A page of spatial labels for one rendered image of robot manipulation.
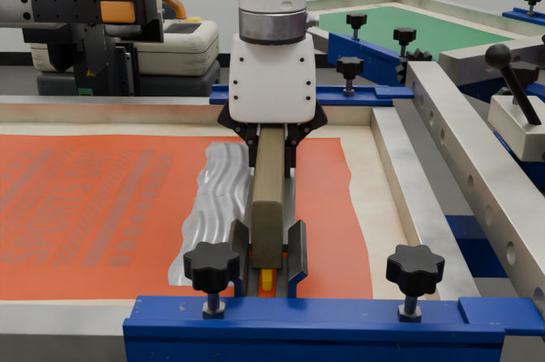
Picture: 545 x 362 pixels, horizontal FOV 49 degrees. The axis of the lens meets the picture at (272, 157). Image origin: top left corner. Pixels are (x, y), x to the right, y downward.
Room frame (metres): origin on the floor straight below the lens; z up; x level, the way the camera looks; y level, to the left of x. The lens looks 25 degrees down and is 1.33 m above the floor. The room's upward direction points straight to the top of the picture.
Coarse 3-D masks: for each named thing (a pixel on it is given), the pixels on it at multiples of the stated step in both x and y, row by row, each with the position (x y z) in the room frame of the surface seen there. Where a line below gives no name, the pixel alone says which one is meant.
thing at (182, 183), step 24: (0, 144) 0.84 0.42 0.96; (24, 144) 0.84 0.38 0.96; (48, 144) 0.84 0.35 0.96; (72, 144) 0.84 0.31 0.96; (96, 144) 0.84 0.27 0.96; (120, 144) 0.84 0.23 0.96; (144, 144) 0.84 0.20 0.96; (168, 144) 0.84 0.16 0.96; (192, 144) 0.84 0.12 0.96; (312, 144) 0.84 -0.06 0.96; (336, 144) 0.84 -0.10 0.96; (0, 168) 0.76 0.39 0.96; (192, 168) 0.76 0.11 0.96; (312, 168) 0.76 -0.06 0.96; (336, 168) 0.76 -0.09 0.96; (168, 192) 0.69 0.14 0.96; (192, 192) 0.69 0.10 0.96; (312, 192) 0.69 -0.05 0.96; (336, 192) 0.69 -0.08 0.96
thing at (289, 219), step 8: (248, 184) 0.63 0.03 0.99; (288, 184) 0.63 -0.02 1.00; (248, 192) 0.61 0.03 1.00; (288, 192) 0.61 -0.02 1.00; (248, 200) 0.59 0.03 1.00; (288, 200) 0.59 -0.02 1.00; (248, 208) 0.58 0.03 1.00; (288, 208) 0.58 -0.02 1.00; (248, 216) 0.56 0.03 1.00; (288, 216) 0.56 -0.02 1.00; (248, 224) 0.54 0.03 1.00; (288, 224) 0.54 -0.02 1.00
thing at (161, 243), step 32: (160, 224) 0.61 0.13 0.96; (320, 224) 0.61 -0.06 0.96; (352, 224) 0.61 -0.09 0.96; (160, 256) 0.54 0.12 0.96; (320, 256) 0.54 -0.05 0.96; (352, 256) 0.54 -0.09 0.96; (0, 288) 0.49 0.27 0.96; (32, 288) 0.49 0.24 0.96; (64, 288) 0.49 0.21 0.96; (96, 288) 0.49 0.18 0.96; (128, 288) 0.49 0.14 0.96; (160, 288) 0.49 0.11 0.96; (192, 288) 0.49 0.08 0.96; (320, 288) 0.49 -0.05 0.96; (352, 288) 0.49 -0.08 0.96
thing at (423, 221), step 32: (0, 96) 0.97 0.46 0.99; (32, 96) 0.97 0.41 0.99; (64, 96) 0.97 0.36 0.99; (384, 128) 0.82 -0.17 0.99; (384, 160) 0.76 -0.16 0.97; (416, 160) 0.71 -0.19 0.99; (416, 192) 0.62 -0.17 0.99; (416, 224) 0.55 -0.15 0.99; (448, 256) 0.49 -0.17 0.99; (448, 288) 0.44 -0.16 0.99; (0, 320) 0.40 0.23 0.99; (32, 320) 0.40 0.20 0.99; (64, 320) 0.40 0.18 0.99; (96, 320) 0.40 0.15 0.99; (0, 352) 0.38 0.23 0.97; (32, 352) 0.38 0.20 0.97; (64, 352) 0.38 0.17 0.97; (96, 352) 0.38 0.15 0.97
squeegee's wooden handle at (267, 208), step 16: (272, 128) 0.65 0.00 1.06; (272, 144) 0.60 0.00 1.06; (256, 160) 0.57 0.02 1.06; (272, 160) 0.56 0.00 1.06; (256, 176) 0.53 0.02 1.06; (272, 176) 0.53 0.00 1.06; (256, 192) 0.49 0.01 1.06; (272, 192) 0.49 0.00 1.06; (256, 208) 0.48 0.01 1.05; (272, 208) 0.48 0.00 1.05; (256, 224) 0.48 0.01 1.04; (272, 224) 0.48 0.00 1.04; (256, 240) 0.48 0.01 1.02; (272, 240) 0.48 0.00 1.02; (256, 256) 0.48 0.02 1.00; (272, 256) 0.48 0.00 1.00
